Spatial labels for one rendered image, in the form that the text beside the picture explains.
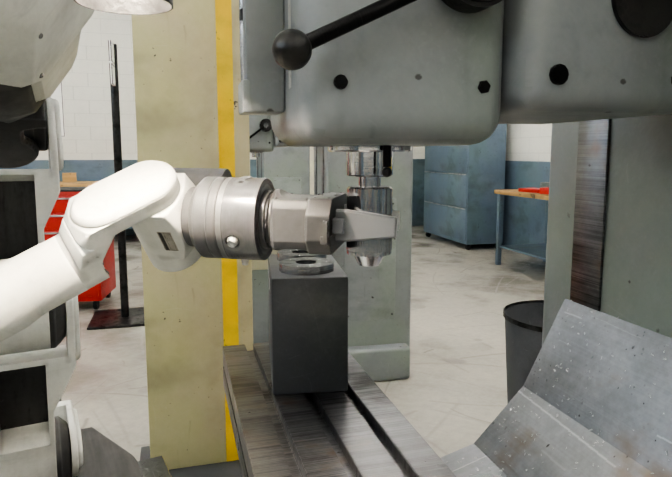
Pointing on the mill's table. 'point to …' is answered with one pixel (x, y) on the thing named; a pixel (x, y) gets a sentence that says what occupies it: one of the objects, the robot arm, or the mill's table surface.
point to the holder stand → (307, 323)
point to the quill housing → (390, 67)
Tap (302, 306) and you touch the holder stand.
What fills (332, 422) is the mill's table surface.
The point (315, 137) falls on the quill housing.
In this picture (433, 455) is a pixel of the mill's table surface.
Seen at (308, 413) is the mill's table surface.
